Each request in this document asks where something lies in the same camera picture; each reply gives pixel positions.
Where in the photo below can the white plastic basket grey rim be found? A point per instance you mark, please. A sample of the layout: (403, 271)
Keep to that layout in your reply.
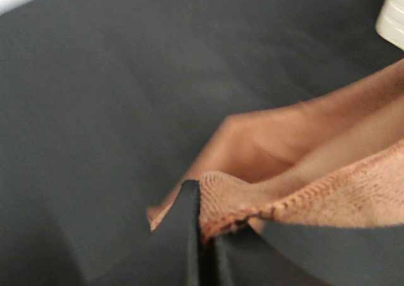
(389, 24)

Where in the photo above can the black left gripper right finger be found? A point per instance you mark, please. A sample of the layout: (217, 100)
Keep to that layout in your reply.
(305, 255)

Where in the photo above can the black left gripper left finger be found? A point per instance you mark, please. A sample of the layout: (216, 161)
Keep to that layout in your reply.
(170, 255)

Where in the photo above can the brown microfibre towel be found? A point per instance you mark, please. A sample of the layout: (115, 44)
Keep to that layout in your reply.
(335, 160)

